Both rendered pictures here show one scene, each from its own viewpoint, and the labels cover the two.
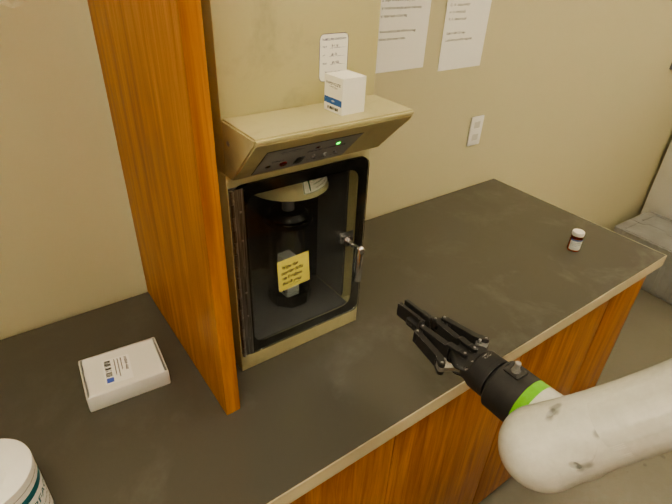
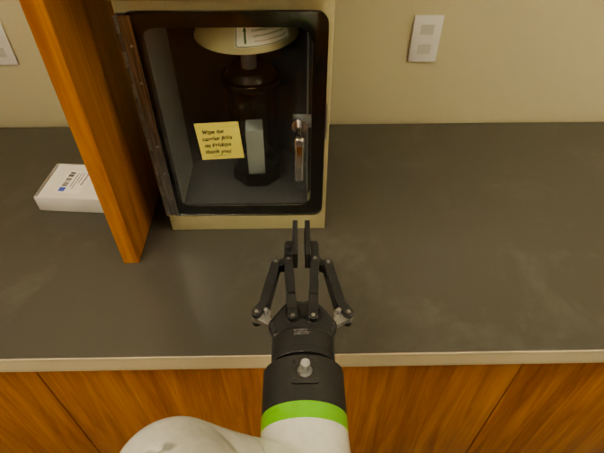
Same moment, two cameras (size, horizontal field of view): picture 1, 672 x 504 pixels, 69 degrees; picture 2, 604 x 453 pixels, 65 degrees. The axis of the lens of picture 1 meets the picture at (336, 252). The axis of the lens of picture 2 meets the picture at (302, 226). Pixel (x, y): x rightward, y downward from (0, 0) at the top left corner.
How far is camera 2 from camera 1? 0.58 m
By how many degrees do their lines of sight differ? 30
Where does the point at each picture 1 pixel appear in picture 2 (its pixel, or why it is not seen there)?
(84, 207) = not seen: hidden behind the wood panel
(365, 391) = not seen: hidden behind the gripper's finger
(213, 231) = (50, 54)
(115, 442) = (32, 242)
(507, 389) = (274, 386)
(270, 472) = (106, 333)
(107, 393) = (50, 199)
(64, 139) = not seen: outside the picture
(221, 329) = (93, 173)
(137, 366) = (89, 186)
